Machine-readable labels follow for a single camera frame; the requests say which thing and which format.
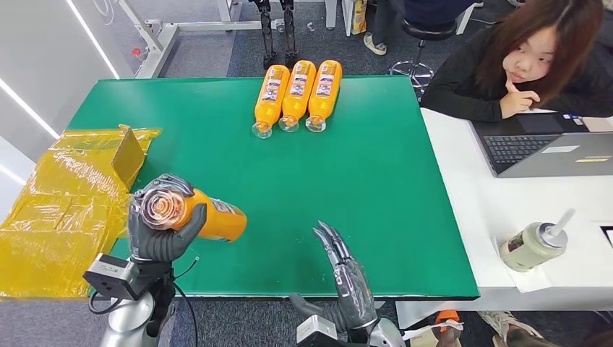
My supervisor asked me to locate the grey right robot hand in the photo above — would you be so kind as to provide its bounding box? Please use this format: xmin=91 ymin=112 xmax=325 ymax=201
xmin=288 ymin=220 xmax=380 ymax=334

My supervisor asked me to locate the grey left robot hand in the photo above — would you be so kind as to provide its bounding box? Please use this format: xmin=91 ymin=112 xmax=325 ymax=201
xmin=127 ymin=173 xmax=208 ymax=264

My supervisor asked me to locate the orange juice bottle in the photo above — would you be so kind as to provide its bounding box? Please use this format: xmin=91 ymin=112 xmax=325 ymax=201
xmin=305 ymin=59 xmax=343 ymax=134
xmin=278 ymin=60 xmax=317 ymax=134
xmin=251 ymin=64 xmax=291 ymax=140
xmin=140 ymin=188 xmax=249 ymax=244

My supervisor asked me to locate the yellow film wrapped cardboard box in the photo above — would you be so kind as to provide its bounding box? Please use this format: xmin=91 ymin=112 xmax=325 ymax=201
xmin=0 ymin=124 xmax=163 ymax=302

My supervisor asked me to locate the green table mat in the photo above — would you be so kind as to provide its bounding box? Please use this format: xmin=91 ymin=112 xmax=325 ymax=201
xmin=67 ymin=75 xmax=481 ymax=301

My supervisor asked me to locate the beige sneaker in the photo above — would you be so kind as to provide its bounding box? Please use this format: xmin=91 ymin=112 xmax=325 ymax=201
xmin=478 ymin=310 xmax=560 ymax=347

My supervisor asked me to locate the white paper sheet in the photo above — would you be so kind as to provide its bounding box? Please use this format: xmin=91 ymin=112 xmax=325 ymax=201
xmin=492 ymin=234 xmax=554 ymax=294

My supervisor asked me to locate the pale cup with straw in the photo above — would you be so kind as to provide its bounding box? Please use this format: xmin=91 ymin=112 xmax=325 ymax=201
xmin=499 ymin=208 xmax=576 ymax=273

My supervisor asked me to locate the grey laptop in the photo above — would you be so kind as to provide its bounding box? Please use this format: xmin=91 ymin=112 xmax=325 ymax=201
xmin=470 ymin=112 xmax=613 ymax=179

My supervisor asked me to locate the black metal strut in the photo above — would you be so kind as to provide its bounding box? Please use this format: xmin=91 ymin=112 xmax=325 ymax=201
xmin=248 ymin=0 xmax=278 ymax=71
xmin=279 ymin=0 xmax=301 ymax=67

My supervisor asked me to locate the person's hand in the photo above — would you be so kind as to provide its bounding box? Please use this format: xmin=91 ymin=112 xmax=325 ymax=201
xmin=498 ymin=78 xmax=541 ymax=120

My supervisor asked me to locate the black stool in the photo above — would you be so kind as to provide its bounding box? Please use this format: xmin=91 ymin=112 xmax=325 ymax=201
xmin=388 ymin=18 xmax=459 ymax=97

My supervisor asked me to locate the yellow snack package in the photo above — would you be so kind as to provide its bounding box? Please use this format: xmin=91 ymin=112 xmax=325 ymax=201
xmin=350 ymin=0 xmax=369 ymax=36

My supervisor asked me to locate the person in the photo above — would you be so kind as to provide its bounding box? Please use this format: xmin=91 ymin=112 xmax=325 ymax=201
xmin=361 ymin=0 xmax=483 ymax=56

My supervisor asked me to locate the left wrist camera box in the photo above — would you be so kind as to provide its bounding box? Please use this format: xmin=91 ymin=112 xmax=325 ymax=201
xmin=82 ymin=253 xmax=141 ymax=301

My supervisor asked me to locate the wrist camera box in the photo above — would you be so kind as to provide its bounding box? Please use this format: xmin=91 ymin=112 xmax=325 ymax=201
xmin=295 ymin=314 xmax=339 ymax=347
xmin=82 ymin=253 xmax=141 ymax=301

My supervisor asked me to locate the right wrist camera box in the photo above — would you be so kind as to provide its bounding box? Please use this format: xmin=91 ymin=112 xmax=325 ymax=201
xmin=295 ymin=314 xmax=339 ymax=347

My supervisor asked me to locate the white metal frame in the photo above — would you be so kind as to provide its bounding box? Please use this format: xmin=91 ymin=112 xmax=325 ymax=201
xmin=116 ymin=0 xmax=284 ymax=80

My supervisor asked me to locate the white furniture post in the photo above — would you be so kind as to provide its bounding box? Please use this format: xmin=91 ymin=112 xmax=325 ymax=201
xmin=325 ymin=0 xmax=339 ymax=31

